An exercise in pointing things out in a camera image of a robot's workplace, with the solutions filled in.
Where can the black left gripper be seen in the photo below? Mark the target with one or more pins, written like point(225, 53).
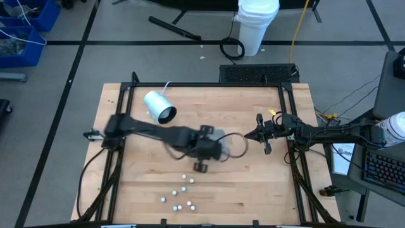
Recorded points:
point(205, 149)

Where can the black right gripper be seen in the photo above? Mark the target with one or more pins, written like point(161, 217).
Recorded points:
point(272, 131)

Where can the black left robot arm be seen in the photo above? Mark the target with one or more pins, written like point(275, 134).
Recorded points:
point(152, 131)

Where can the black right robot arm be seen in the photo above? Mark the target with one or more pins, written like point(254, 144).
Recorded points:
point(332, 134)

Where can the light grey plastic bin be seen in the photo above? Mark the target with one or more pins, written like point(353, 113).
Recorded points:
point(224, 139)

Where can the yellow gripper tag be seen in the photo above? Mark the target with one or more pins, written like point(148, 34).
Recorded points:
point(272, 111)

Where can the black perforated computer case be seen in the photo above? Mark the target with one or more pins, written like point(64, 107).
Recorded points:
point(253, 73)

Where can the white cylindrical spot lamp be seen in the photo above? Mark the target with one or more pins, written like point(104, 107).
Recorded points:
point(156, 104)

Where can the white printed paper sheet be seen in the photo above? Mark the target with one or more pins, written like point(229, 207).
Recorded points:
point(340, 163)

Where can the black floor tool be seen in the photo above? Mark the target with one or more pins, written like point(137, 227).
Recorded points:
point(329, 191)

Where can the white plastic bucket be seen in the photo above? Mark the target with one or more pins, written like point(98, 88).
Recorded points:
point(256, 28)

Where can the grey desk surface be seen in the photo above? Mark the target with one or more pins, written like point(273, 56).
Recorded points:
point(390, 88)
point(356, 177)

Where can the black rod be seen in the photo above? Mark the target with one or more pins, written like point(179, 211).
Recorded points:
point(174, 28)

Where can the black computer keyboard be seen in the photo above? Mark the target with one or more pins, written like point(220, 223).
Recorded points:
point(383, 169)

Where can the white blue wipes canister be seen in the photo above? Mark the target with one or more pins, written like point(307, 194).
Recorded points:
point(395, 130)

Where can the black desk device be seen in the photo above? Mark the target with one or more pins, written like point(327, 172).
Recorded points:
point(400, 65)

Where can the blue storage bin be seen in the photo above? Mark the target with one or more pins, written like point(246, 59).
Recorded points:
point(22, 60)
point(47, 16)

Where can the black caster base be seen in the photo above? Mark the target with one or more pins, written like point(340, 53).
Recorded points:
point(3, 109)

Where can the grey metal bar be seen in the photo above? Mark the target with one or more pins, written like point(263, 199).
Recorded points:
point(12, 77)

